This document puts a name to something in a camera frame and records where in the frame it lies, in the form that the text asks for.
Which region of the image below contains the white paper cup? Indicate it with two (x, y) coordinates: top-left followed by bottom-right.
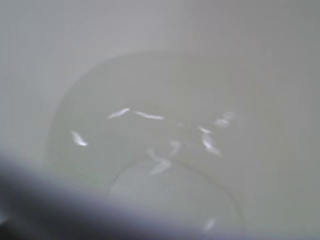
(0, 0), (320, 240)

